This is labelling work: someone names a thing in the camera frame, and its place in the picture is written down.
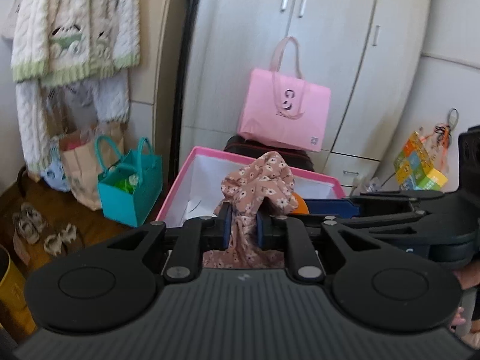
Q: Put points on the green packet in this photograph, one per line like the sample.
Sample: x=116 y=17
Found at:
x=125 y=184

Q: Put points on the orange ribbon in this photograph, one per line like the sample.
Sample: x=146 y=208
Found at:
x=444 y=129

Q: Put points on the pink paper bag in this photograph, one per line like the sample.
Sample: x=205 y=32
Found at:
x=277 y=120

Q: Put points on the pink floral cloth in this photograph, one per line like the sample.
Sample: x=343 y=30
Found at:
x=258 y=180

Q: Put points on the orange egg-shaped sponge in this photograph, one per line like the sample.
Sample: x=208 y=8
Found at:
x=300 y=205

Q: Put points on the yellow bin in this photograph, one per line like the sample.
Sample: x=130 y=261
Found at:
x=15 y=296

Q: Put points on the person's right hand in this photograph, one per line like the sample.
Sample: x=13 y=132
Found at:
x=467 y=277

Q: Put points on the white wardrobe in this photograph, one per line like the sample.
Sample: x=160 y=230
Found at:
x=337 y=45

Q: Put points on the black suitcase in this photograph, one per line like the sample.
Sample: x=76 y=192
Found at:
x=240 y=146

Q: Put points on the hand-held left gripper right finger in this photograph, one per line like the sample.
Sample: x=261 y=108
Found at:
x=261 y=229

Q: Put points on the pink storage box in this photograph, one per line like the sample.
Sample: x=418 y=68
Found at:
x=206 y=187

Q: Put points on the brown paper bag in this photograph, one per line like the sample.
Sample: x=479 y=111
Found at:
x=78 y=172

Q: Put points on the cream knitted cardigan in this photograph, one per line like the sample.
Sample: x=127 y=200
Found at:
x=75 y=7

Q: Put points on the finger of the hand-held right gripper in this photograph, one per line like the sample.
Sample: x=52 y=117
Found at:
x=330 y=208
x=375 y=220

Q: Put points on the teal tote bag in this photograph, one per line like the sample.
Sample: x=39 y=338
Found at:
x=127 y=204

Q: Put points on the colourful gift bag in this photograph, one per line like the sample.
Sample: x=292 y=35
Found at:
x=416 y=165

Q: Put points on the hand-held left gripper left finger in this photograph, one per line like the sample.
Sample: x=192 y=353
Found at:
x=226 y=227

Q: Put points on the light blue plush item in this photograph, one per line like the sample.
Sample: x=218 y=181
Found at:
x=56 y=178

